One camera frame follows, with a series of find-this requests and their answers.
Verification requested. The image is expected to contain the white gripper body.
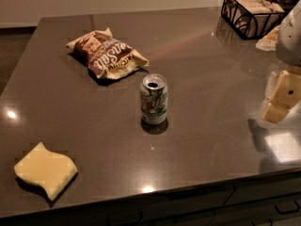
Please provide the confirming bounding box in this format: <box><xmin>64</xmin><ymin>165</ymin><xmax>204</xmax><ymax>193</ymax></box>
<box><xmin>276</xmin><ymin>0</ymin><xmax>301</xmax><ymax>66</ymax></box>

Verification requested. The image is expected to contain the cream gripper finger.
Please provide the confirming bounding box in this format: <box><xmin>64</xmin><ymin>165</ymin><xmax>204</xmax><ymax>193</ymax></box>
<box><xmin>261</xmin><ymin>69</ymin><xmax>301</xmax><ymax>123</ymax></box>

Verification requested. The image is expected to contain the green white 7up can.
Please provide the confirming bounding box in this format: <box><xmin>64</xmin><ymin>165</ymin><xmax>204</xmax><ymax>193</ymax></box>
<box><xmin>140</xmin><ymin>73</ymin><xmax>168</xmax><ymax>124</ymax></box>

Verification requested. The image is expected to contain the yellow wavy sponge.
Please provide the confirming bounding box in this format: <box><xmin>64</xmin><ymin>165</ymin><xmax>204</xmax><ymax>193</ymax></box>
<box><xmin>14</xmin><ymin>142</ymin><xmax>77</xmax><ymax>201</ymax></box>

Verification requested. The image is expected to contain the white napkin packet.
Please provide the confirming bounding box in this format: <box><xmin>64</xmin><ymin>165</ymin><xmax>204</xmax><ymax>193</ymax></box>
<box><xmin>256</xmin><ymin>25</ymin><xmax>279</xmax><ymax>51</ymax></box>

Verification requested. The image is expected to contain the brown chip bag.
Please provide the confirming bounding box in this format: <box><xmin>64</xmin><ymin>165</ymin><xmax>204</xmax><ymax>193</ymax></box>
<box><xmin>66</xmin><ymin>27</ymin><xmax>149</xmax><ymax>80</ymax></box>

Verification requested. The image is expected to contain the black wire basket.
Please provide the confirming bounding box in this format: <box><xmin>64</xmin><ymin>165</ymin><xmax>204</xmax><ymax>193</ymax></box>
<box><xmin>221</xmin><ymin>0</ymin><xmax>286</xmax><ymax>40</ymax></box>

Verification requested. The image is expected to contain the dark cabinet drawer handle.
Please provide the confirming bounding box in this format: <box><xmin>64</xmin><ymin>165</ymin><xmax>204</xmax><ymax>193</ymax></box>
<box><xmin>275</xmin><ymin>201</ymin><xmax>301</xmax><ymax>215</ymax></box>

